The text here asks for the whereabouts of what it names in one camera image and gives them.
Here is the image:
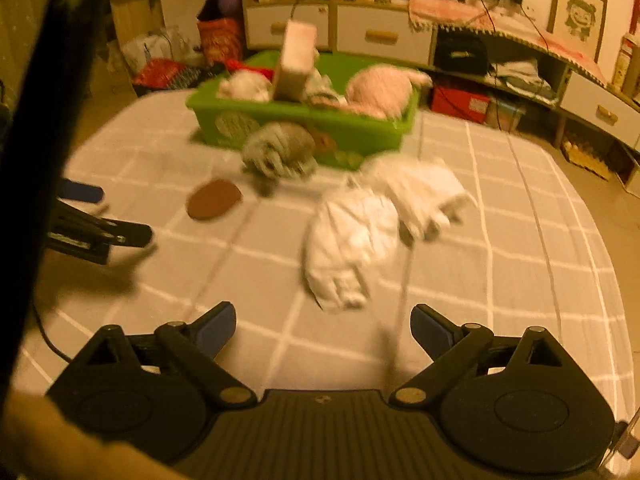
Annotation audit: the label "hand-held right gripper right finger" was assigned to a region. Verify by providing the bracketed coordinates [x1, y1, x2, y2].
[387, 304, 577, 409]

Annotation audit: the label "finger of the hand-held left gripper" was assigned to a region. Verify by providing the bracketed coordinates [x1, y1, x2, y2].
[46, 199, 155, 267]
[59, 179, 106, 206]

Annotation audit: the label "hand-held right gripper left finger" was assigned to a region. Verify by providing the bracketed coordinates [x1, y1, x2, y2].
[70, 301, 260, 409]

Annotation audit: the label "brown round pad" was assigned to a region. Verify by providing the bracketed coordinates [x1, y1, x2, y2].
[186, 179, 244, 222]

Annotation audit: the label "white cloth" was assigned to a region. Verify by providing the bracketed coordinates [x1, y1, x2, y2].
[301, 185, 401, 314]
[357, 156, 479, 244]

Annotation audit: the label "rabbit doll with checked dress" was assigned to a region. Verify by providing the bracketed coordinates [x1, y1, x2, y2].
[217, 67, 348, 109]

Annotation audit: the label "red cloth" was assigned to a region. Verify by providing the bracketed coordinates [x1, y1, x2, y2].
[225, 59, 276, 82]

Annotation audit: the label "green plastic bin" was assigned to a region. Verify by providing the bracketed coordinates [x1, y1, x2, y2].
[186, 50, 421, 171]

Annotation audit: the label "pink plush towel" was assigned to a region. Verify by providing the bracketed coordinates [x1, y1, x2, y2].
[345, 66, 434, 121]

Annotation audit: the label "red and black box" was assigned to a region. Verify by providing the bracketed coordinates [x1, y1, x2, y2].
[132, 58, 202, 94]

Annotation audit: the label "white plastic bag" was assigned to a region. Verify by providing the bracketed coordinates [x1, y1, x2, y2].
[121, 27, 189, 74]

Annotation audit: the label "red printed bag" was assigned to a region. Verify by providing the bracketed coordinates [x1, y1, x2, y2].
[197, 17, 247, 67]

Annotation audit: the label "red storage box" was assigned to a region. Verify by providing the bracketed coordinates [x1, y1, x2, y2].
[431, 85, 491, 124]

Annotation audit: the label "clear blue-lidded storage box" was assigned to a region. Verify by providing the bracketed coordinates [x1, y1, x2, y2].
[487, 97, 527, 132]

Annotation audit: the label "white cabinet drawer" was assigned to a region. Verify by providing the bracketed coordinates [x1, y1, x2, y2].
[246, 4, 331, 52]
[336, 5, 434, 67]
[559, 71, 640, 149]

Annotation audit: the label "folded white clothes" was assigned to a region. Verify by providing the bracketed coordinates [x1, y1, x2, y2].
[487, 57, 559, 102]

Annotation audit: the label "black bag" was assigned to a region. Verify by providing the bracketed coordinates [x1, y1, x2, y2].
[433, 32, 489, 76]

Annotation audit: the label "green-framed cabinet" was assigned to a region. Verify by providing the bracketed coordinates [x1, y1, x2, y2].
[239, 0, 640, 161]

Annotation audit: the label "pink cloth cabinet cover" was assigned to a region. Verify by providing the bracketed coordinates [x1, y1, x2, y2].
[408, 0, 602, 82]

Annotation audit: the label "tall bottle with label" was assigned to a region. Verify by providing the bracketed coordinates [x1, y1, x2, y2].
[612, 32, 640, 92]

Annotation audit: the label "framed cartoon picture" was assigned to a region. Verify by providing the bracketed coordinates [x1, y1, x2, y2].
[546, 0, 609, 64]

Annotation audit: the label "thin black cable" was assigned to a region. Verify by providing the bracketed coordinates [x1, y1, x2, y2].
[31, 304, 73, 363]

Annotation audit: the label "black power cable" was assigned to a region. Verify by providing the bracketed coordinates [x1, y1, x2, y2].
[477, 0, 551, 51]

